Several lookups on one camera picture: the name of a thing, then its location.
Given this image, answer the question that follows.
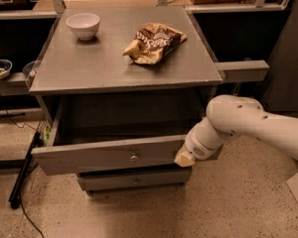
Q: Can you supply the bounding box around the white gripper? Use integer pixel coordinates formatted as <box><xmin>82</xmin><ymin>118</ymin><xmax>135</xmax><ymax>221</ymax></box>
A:
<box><xmin>174</xmin><ymin>130</ymin><xmax>222</xmax><ymax>168</ymax></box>

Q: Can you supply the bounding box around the grey top drawer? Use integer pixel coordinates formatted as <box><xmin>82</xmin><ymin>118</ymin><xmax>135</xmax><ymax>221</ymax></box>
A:
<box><xmin>32</xmin><ymin>93</ymin><xmax>204</xmax><ymax>176</ymax></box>

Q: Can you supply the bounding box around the grey drawer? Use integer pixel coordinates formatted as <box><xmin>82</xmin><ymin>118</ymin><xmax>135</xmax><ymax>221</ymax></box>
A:
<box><xmin>32</xmin><ymin>93</ymin><xmax>204</xmax><ymax>176</ymax></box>
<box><xmin>77</xmin><ymin>167</ymin><xmax>192</xmax><ymax>192</ymax></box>

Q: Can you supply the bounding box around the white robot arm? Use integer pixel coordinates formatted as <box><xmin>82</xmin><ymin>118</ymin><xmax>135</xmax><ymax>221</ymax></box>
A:
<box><xmin>175</xmin><ymin>95</ymin><xmax>298</xmax><ymax>167</ymax></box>

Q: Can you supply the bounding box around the grey bottom drawer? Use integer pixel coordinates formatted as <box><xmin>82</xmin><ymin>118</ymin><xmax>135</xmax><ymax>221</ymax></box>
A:
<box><xmin>77</xmin><ymin>167</ymin><xmax>192</xmax><ymax>192</ymax></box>

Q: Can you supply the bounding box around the grey drawer cabinet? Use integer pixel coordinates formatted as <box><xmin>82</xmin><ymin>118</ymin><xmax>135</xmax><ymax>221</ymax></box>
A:
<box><xmin>28</xmin><ymin>5</ymin><xmax>224</xmax><ymax>195</ymax></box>

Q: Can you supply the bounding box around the grey side shelf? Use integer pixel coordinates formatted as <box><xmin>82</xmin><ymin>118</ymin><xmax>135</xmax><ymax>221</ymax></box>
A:
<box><xmin>216</xmin><ymin>60</ymin><xmax>269</xmax><ymax>83</ymax></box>

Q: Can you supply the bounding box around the brown chip bag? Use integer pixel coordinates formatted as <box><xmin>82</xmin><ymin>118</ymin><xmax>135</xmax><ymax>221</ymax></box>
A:
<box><xmin>123</xmin><ymin>23</ymin><xmax>188</xmax><ymax>64</ymax></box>

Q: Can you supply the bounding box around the white ceramic bowl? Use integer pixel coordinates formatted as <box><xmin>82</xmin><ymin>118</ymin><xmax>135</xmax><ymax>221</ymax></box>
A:
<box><xmin>66</xmin><ymin>13</ymin><xmax>100</xmax><ymax>41</ymax></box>

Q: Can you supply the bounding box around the black bar on floor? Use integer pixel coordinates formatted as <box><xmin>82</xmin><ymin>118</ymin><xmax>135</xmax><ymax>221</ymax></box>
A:
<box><xmin>9</xmin><ymin>132</ymin><xmax>40</xmax><ymax>209</ymax></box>

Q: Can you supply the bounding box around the clear glass bowl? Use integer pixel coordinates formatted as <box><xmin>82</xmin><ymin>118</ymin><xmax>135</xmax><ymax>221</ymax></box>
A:
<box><xmin>22</xmin><ymin>60</ymin><xmax>41</xmax><ymax>77</ymax></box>

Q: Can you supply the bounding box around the blue patterned bowl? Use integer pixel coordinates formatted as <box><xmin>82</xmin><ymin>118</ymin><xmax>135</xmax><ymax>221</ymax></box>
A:
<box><xmin>0</xmin><ymin>59</ymin><xmax>13</xmax><ymax>80</ymax></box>

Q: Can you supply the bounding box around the black floor cable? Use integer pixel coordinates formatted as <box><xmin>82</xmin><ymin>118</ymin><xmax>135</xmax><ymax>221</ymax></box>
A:
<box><xmin>0</xmin><ymin>82</ymin><xmax>46</xmax><ymax>238</ymax></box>

